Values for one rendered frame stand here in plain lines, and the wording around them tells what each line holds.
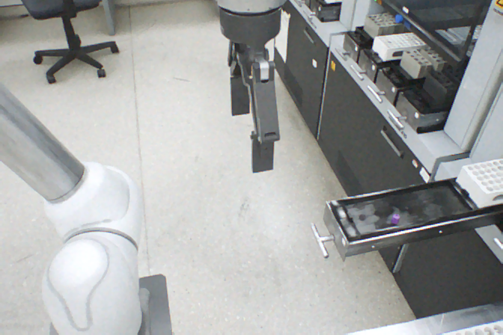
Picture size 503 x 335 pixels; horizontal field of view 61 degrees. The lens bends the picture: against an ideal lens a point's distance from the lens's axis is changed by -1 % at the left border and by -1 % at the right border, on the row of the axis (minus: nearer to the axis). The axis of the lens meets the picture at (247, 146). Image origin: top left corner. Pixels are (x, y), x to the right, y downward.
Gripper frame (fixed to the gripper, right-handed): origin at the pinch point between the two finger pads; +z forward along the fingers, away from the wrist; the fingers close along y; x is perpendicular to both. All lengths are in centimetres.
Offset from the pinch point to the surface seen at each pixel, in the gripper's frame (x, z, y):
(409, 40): 81, 34, -80
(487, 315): 42, 38, 19
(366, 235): 28.4, 39.3, -4.6
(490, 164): 67, 34, -14
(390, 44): 73, 34, -80
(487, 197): 59, 35, -5
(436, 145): 69, 47, -37
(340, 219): 24.3, 38.6, -9.9
